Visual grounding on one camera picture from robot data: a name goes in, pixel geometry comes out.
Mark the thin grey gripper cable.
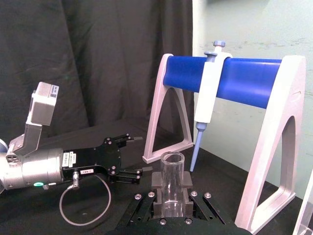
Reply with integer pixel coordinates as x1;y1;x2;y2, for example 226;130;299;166
59;170;112;226

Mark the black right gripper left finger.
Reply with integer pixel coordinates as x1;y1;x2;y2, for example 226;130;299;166
116;171;163;229

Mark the clear glass tube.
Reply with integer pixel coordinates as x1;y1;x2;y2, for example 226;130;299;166
160;151;185;218

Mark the black cloth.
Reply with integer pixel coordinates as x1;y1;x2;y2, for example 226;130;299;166
0;0;304;235

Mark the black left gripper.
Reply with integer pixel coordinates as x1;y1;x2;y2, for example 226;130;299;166
62;133;154;185

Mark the white and blue pipette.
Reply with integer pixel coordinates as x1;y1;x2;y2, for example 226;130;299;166
189;40;233;172

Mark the white stand with blue bar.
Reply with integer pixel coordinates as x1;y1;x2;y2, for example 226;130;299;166
142;53;307;235

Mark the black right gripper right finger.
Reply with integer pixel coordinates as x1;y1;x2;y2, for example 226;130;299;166
182;171;227;225

